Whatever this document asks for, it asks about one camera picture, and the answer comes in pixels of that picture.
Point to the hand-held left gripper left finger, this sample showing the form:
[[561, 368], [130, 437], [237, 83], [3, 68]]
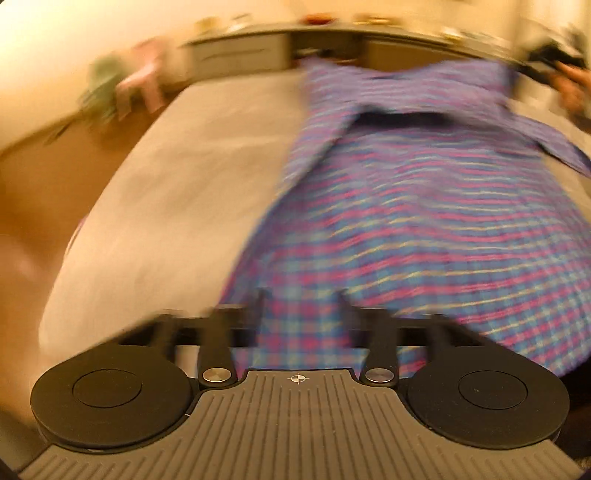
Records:
[[259, 314]]

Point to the red dish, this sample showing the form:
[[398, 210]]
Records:
[[317, 19]]

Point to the long grey wooden sideboard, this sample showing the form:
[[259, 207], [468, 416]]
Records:
[[240, 53]]

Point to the pink plastic chair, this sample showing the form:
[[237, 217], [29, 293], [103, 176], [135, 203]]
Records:
[[141, 78]]

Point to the blue pink plaid shirt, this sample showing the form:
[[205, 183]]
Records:
[[397, 207]]

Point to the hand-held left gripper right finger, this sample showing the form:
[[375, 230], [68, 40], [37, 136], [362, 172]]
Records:
[[346, 318]]

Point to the gold ornaments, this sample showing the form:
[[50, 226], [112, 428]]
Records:
[[371, 20]]

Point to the person's right hand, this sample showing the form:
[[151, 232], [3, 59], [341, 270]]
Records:
[[575, 87]]

